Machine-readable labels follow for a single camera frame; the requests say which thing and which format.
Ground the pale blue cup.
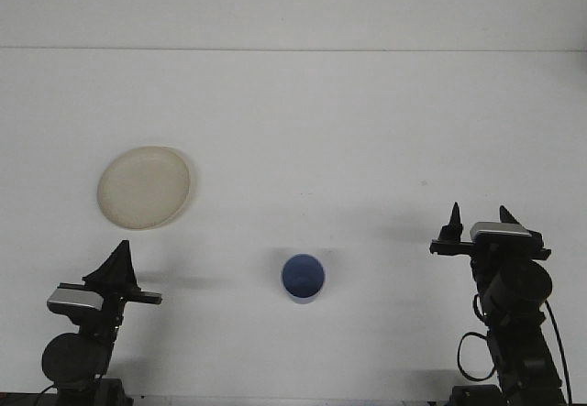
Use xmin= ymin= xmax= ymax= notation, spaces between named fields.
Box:
xmin=280 ymin=253 xmax=327 ymax=305

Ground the pale round plate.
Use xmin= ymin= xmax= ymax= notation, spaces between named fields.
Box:
xmin=95 ymin=145 xmax=199 ymax=232

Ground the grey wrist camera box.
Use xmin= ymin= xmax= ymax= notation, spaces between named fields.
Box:
xmin=46 ymin=288 xmax=105 ymax=316
xmin=469 ymin=221 xmax=531 ymax=243

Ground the looped black cable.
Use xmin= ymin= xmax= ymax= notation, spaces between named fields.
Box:
xmin=457 ymin=291 xmax=497 ymax=383

